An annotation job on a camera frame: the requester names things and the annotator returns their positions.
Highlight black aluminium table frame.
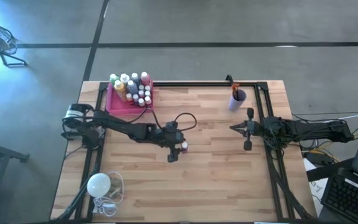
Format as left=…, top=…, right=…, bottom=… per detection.
left=72, top=80, right=307, bottom=222

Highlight pink plastic bin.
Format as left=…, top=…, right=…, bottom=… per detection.
left=105, top=81, right=154, bottom=116

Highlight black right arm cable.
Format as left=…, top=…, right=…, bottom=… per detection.
left=264, top=133, right=293, bottom=160

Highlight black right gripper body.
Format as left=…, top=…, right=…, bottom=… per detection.
left=245, top=116, right=281, bottom=141

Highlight black side desk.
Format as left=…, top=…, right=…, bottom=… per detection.
left=306, top=157, right=358, bottom=224

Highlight lavender plastic cup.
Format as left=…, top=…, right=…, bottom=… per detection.
left=227, top=88, right=247, bottom=112

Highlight black power brick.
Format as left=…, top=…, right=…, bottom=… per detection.
left=306, top=151, right=334, bottom=166

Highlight white globe desk lamp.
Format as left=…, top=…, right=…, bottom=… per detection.
left=55, top=172, right=112, bottom=220

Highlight large yellow paint bottle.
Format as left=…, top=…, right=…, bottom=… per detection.
left=113, top=80, right=129, bottom=102

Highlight yellow floor cable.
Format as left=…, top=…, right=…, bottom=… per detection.
left=309, top=130, right=358, bottom=153

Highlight white paper sheet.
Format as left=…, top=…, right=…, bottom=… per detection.
left=303, top=157, right=331, bottom=215

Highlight large purple paint bottle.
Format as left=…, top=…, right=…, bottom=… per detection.
left=126, top=80, right=139, bottom=96

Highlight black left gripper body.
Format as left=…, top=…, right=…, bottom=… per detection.
left=152, top=126, right=186, bottom=150

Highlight black computer keyboard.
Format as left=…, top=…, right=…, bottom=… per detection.
left=320, top=167, right=358, bottom=223

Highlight large red paint bottle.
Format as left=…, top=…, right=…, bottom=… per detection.
left=139, top=71, right=153, bottom=88

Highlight white floor cable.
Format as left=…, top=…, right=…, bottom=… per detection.
left=337, top=113, right=358, bottom=121

